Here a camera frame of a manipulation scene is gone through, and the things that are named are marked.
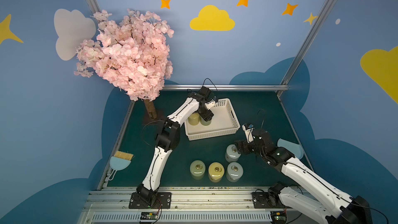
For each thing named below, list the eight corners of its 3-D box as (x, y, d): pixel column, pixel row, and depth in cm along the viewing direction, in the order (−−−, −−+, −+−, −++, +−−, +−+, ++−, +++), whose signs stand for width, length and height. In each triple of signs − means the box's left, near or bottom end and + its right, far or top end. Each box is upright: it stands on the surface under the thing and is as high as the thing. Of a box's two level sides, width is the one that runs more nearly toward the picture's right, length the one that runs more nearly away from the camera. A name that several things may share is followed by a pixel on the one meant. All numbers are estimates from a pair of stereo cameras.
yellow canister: (208, 182, 82) (209, 178, 74) (208, 167, 87) (208, 161, 79) (223, 182, 82) (225, 178, 74) (221, 167, 87) (223, 161, 79)
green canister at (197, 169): (190, 179, 82) (189, 175, 75) (191, 164, 87) (190, 159, 80) (205, 179, 82) (205, 175, 75) (204, 164, 87) (205, 159, 80)
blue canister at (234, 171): (227, 182, 81) (229, 178, 75) (225, 166, 87) (227, 161, 80) (241, 182, 81) (244, 178, 75) (238, 166, 87) (241, 161, 80)
